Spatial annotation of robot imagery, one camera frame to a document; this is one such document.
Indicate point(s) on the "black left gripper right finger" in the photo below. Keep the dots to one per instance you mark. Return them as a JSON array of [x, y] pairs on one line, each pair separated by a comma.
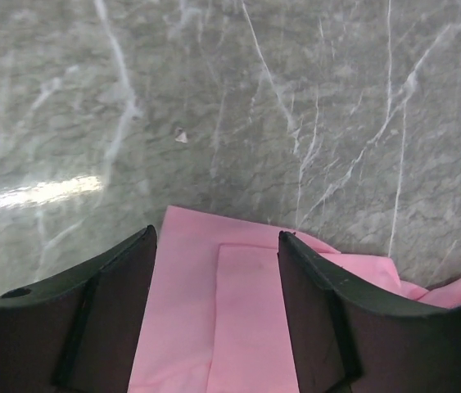
[[348, 335]]

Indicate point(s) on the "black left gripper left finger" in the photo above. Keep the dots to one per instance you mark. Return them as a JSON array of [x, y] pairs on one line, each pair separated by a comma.
[[78, 330]]

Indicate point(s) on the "pink t shirt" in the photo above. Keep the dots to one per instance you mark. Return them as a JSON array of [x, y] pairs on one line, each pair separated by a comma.
[[215, 318]]

